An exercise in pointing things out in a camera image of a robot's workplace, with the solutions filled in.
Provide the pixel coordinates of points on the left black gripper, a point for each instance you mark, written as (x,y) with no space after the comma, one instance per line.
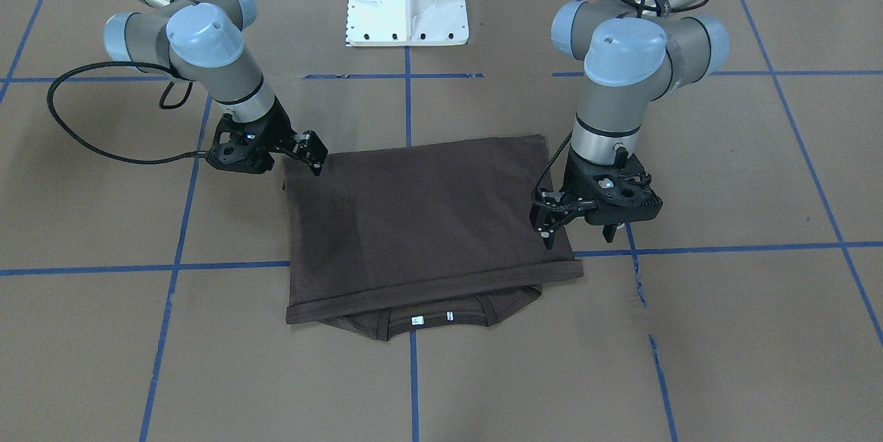
(574,178)

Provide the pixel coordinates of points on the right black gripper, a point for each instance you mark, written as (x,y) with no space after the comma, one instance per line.
(278,126)

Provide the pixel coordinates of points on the dark brown t-shirt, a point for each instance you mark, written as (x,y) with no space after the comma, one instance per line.
(391,241)

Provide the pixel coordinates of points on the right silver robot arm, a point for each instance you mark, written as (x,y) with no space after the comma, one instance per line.
(201,41)

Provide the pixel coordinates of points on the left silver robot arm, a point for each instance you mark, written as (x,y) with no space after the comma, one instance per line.
(633,52)

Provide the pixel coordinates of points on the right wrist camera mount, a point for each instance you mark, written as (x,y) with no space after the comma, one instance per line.
(241,147)

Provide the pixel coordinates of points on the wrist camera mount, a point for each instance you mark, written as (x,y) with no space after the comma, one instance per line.
(241,147)
(623,194)

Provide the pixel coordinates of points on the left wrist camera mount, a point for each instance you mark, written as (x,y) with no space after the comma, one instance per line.
(623,194)

